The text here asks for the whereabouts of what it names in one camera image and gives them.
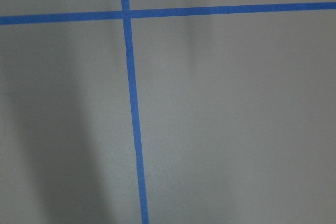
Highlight blue tape grid lines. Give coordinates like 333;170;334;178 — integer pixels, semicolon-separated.
1;0;335;223

